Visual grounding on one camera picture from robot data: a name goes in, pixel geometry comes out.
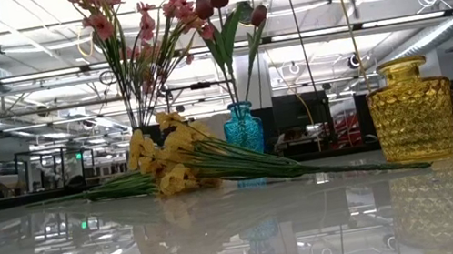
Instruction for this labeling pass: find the pink artificial flower bunch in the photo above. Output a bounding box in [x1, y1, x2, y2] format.
[126, 0, 231, 128]
[117, 0, 176, 129]
[64, 0, 150, 138]

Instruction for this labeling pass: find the yellow artificial flower bunch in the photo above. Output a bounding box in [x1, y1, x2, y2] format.
[120, 68, 433, 218]
[23, 156, 225, 222]

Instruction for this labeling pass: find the yellow glass vase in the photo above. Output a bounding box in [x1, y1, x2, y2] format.
[359, 50, 453, 171]

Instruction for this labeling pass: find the blue glass vase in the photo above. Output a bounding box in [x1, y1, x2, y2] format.
[218, 97, 274, 192]

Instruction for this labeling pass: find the black cabinet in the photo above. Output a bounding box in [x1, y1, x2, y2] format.
[268, 87, 338, 159]

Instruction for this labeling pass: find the black hanging cable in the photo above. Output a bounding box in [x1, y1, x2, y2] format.
[282, 0, 320, 103]

